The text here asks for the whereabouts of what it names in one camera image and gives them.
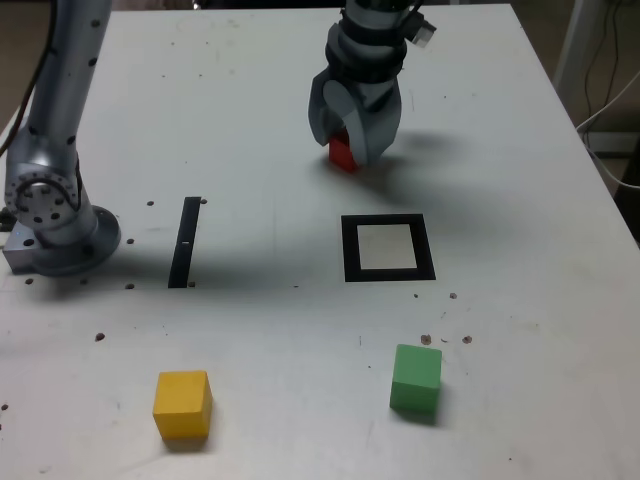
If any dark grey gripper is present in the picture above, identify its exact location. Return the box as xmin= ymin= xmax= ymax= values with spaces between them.
xmin=306 ymin=69 xmax=404 ymax=167

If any red cube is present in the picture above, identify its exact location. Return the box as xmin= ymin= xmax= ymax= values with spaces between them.
xmin=328 ymin=127 xmax=362 ymax=174

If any green cube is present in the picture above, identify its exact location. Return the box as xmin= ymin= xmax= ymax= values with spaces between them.
xmin=389 ymin=343 xmax=444 ymax=414

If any yellow cube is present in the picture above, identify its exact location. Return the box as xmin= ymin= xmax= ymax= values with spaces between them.
xmin=152 ymin=370 xmax=214 ymax=440

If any black tape square outline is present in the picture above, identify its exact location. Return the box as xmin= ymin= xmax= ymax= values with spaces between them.
xmin=340 ymin=213 xmax=437 ymax=283

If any black tape strip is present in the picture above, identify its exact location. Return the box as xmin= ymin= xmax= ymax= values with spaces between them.
xmin=167 ymin=196 xmax=202 ymax=290

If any small grey camera box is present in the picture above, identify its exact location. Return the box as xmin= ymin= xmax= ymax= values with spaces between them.
xmin=407 ymin=12 xmax=440 ymax=50

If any white post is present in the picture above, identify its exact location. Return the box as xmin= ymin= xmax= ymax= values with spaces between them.
xmin=552 ymin=0 xmax=601 ymax=119

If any white cable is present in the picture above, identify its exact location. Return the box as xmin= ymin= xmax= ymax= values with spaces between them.
xmin=577 ymin=67 xmax=640 ymax=190

